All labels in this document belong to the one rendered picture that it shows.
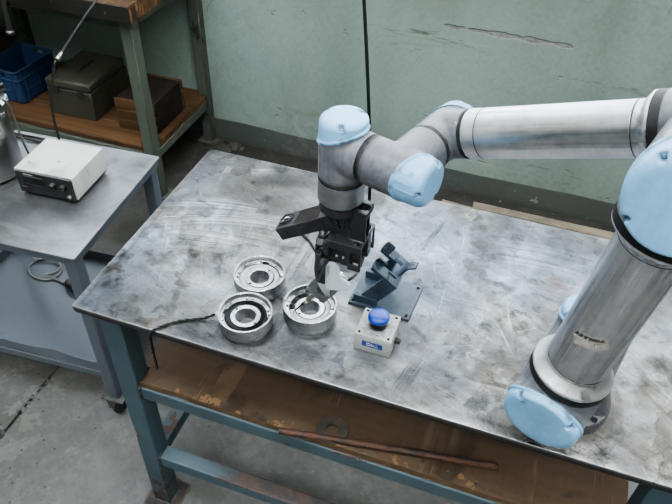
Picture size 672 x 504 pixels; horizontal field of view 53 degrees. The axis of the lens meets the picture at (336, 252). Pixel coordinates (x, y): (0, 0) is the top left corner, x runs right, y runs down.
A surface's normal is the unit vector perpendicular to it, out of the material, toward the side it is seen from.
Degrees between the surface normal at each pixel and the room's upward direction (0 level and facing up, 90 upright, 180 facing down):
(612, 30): 90
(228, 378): 0
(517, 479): 0
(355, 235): 90
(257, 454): 0
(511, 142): 86
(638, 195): 83
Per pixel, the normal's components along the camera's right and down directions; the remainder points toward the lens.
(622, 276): -0.72, 0.44
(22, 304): 0.03, -0.74
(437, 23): -0.33, 0.63
